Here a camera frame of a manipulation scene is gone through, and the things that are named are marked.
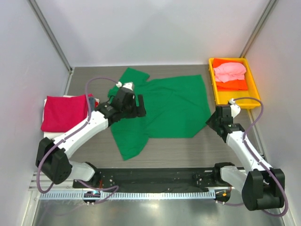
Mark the left aluminium corner post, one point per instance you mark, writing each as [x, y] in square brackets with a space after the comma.
[48, 31]

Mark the orange t-shirt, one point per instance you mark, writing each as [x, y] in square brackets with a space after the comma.
[231, 85]

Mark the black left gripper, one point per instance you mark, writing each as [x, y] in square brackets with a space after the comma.
[138, 110]

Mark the yellow plastic bin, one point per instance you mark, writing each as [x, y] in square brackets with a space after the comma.
[222, 97]

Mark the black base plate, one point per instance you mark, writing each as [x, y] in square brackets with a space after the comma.
[158, 180]

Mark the pink crumpled t-shirt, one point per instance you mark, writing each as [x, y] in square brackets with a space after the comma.
[229, 72]

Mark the aluminium frame rail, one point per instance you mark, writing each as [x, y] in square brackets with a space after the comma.
[45, 183]

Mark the right aluminium corner post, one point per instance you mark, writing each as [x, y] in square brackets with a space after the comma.
[259, 26]

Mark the aluminium corner post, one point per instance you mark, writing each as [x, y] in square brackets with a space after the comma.
[48, 31]
[259, 26]

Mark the green t-shirt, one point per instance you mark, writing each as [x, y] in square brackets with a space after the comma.
[176, 107]

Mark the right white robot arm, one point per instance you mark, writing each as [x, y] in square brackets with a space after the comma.
[262, 187]

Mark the white slotted cable duct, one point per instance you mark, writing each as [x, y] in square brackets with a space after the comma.
[92, 195]

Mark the red folded t-shirt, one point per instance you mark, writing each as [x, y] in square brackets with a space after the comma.
[63, 113]

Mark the white folded t-shirt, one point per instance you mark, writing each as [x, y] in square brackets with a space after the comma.
[52, 135]

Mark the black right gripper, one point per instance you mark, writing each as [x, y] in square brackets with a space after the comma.
[214, 123]

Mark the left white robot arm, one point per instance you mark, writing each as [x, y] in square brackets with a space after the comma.
[53, 157]

